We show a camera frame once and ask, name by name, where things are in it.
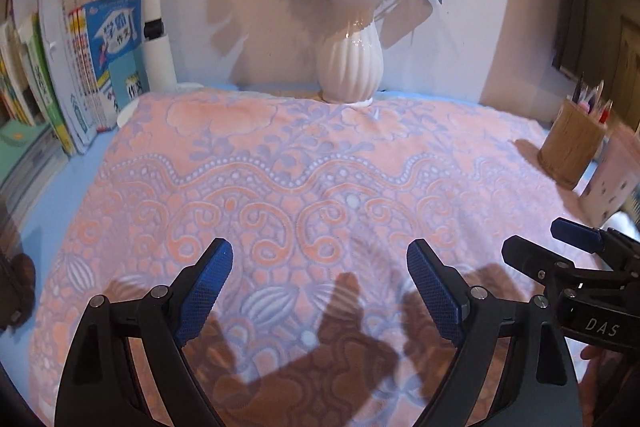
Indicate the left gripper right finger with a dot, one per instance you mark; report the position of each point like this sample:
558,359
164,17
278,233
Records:
538,384

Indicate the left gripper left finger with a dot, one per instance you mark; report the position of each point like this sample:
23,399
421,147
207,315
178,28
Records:
100,385

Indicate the row of upright books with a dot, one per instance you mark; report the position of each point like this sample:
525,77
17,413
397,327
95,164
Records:
50,44

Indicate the person right hand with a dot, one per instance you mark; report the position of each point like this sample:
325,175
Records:
600,364

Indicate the pink lidded bin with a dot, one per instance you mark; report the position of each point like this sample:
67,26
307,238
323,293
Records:
616,176

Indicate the wooden pen holder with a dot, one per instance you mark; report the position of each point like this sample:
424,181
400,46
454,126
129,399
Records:
574,138

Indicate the pink patterned table mat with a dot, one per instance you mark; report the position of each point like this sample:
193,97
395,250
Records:
319,323

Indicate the green book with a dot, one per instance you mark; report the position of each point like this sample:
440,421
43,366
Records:
16,141

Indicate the white desk lamp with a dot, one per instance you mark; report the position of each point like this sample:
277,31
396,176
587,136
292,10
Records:
158,62

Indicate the white ribbed vase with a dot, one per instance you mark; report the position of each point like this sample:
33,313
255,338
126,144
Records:
350,61

